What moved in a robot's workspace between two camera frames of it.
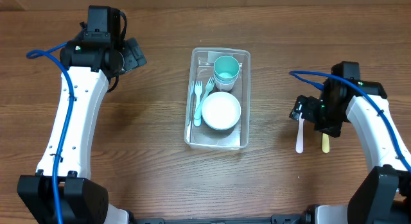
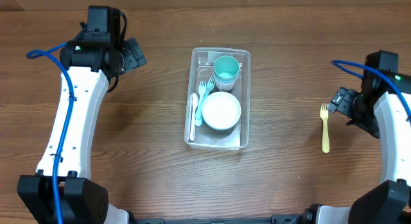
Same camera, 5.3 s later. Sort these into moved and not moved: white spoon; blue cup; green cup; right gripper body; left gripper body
Moved: right gripper body; white spoon
Not moved: green cup; left gripper body; blue cup
